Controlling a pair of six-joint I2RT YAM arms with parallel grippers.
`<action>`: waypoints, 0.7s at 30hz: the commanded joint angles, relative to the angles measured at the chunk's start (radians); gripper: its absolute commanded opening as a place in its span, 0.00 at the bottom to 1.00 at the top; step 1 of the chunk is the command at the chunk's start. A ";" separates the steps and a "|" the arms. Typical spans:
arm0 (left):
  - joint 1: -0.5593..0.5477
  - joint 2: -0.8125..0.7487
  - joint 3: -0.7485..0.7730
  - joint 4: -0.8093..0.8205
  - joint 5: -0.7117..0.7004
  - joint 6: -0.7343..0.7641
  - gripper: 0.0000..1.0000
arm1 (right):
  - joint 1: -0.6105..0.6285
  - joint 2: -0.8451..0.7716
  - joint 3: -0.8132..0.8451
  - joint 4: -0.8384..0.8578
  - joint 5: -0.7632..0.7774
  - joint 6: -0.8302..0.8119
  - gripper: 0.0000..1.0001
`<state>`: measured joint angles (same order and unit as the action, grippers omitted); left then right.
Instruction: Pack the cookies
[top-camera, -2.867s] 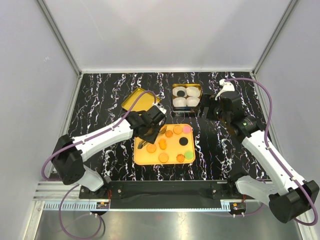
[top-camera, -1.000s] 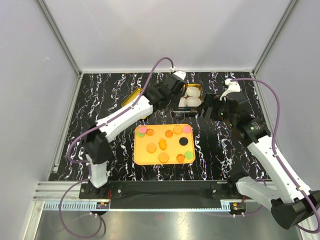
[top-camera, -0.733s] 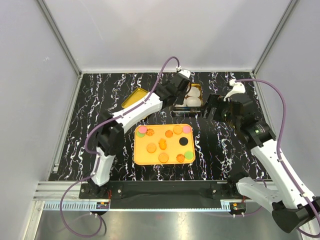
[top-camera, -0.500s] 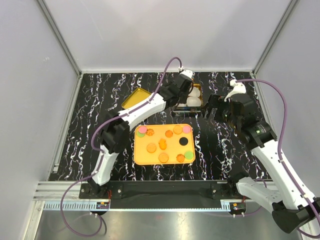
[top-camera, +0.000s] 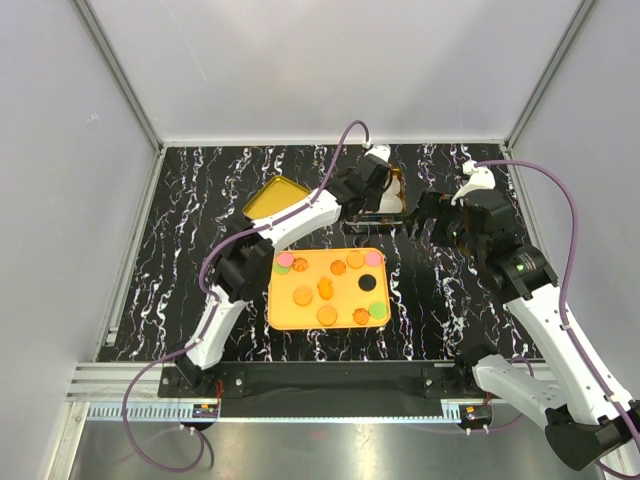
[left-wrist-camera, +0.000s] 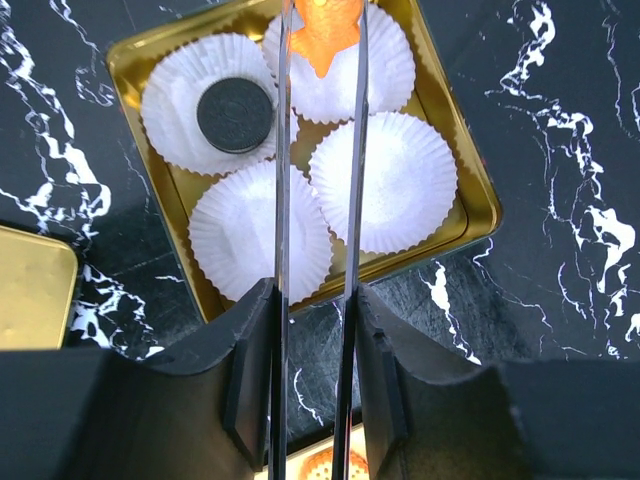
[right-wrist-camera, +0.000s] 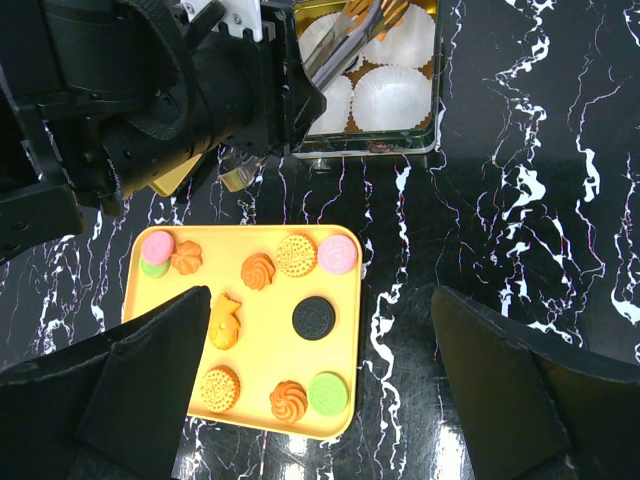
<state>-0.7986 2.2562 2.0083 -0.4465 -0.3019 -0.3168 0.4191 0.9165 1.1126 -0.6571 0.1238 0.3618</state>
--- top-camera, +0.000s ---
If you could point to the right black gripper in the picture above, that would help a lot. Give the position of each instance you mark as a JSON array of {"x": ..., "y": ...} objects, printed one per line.
[{"x": 430, "y": 205}]

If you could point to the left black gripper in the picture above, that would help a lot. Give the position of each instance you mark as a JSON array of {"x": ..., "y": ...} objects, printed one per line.
[{"x": 373, "y": 204}]

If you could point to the orange swirl cookie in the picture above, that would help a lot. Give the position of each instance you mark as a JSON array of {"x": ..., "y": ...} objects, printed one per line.
[
  {"x": 300, "y": 265},
  {"x": 338, "y": 267},
  {"x": 361, "y": 316}
]

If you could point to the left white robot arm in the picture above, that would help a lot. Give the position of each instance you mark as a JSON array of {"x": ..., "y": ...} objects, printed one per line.
[{"x": 238, "y": 270}]

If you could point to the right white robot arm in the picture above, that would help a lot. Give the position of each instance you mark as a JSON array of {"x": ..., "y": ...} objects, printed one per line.
[{"x": 587, "y": 415}]

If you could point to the white paper cup front-right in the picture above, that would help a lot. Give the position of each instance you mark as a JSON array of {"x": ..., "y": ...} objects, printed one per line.
[{"x": 390, "y": 205}]

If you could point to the gold cookie tin box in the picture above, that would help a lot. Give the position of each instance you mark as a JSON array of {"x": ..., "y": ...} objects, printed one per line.
[{"x": 369, "y": 218}]

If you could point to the white paper cup back-right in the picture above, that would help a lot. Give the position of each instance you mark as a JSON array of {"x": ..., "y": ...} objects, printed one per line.
[{"x": 394, "y": 187}]

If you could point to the pink cookie right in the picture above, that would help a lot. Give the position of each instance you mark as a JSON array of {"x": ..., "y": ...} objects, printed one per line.
[{"x": 373, "y": 258}]

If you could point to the pink cookie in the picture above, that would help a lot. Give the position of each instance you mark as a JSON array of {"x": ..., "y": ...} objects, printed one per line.
[
  {"x": 285, "y": 259},
  {"x": 373, "y": 258}
]

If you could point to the round tan biscuit top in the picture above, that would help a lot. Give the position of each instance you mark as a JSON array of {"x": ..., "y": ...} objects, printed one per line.
[{"x": 355, "y": 259}]

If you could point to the round tan biscuit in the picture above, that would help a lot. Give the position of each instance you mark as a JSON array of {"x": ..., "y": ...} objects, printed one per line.
[
  {"x": 327, "y": 316},
  {"x": 355, "y": 259},
  {"x": 303, "y": 296}
]

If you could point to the gold tin lid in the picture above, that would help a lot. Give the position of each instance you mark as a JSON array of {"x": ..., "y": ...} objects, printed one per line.
[{"x": 278, "y": 194}]

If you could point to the pink cookie left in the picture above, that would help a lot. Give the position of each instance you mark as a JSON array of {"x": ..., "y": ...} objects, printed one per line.
[{"x": 285, "y": 259}]

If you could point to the green cookie right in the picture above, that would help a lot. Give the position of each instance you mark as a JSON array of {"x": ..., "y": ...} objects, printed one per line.
[{"x": 378, "y": 310}]

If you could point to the green cookie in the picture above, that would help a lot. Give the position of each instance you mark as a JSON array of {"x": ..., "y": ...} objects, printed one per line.
[
  {"x": 378, "y": 310},
  {"x": 280, "y": 270}
]

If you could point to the yellow pineapple cookie centre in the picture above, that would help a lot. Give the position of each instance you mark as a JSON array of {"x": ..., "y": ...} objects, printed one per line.
[{"x": 325, "y": 288}]

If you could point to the yellow plastic tray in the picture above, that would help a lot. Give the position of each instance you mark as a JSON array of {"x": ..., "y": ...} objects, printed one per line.
[{"x": 284, "y": 315}]

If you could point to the green cookie left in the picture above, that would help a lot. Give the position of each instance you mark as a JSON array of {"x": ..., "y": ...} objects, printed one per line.
[{"x": 280, "y": 270}]

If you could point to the orange swirl cookie bottom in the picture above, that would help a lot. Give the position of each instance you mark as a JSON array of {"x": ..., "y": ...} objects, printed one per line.
[{"x": 361, "y": 316}]

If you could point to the round tan biscuit left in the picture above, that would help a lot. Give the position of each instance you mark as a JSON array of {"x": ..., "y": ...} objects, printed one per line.
[{"x": 303, "y": 296}]

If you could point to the round tan biscuit bottom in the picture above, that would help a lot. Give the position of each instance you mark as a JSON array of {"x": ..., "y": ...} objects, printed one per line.
[{"x": 327, "y": 316}]

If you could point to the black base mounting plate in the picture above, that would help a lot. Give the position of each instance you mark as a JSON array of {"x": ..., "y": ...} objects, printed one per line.
[{"x": 414, "y": 392}]

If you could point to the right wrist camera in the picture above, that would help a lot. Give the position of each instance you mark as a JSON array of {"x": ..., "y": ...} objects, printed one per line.
[{"x": 478, "y": 178}]

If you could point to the aluminium frame rail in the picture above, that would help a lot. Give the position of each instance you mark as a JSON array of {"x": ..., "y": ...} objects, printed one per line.
[{"x": 110, "y": 391}]

